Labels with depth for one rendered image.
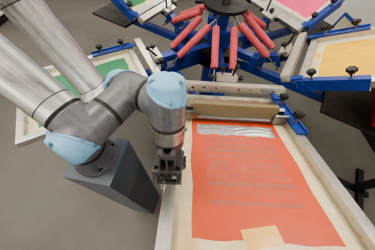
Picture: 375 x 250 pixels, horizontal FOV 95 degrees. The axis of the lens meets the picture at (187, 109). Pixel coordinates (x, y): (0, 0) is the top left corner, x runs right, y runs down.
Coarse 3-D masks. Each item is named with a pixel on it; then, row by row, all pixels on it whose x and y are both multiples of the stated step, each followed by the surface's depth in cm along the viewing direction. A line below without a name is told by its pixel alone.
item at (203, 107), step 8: (200, 104) 80; (208, 104) 80; (216, 104) 80; (224, 104) 80; (232, 104) 80; (240, 104) 81; (248, 104) 81; (256, 104) 81; (264, 104) 82; (200, 112) 83; (208, 112) 82; (216, 112) 82; (224, 112) 82; (232, 112) 82; (240, 112) 82; (248, 112) 82; (256, 112) 82; (264, 112) 82; (272, 112) 82
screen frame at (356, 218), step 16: (192, 96) 98; (208, 96) 99; (224, 96) 100; (288, 128) 82; (304, 144) 71; (320, 160) 64; (320, 176) 61; (336, 192) 54; (352, 208) 50; (160, 224) 44; (352, 224) 49; (368, 224) 47; (160, 240) 42; (368, 240) 44
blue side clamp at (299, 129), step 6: (276, 102) 95; (282, 102) 95; (288, 108) 89; (288, 114) 86; (288, 120) 82; (294, 120) 82; (294, 126) 79; (300, 126) 79; (300, 132) 75; (306, 132) 75
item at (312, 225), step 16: (272, 128) 84; (288, 160) 68; (304, 192) 57; (272, 208) 53; (320, 208) 53; (272, 224) 49; (288, 224) 49; (304, 224) 49; (320, 224) 49; (288, 240) 46; (304, 240) 46; (320, 240) 46; (336, 240) 46
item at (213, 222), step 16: (192, 128) 81; (192, 144) 73; (192, 160) 66; (192, 176) 60; (192, 208) 51; (208, 208) 52; (224, 208) 52; (240, 208) 52; (256, 208) 52; (192, 224) 48; (208, 224) 48; (224, 224) 48; (240, 224) 48; (256, 224) 49; (224, 240) 45; (240, 240) 45
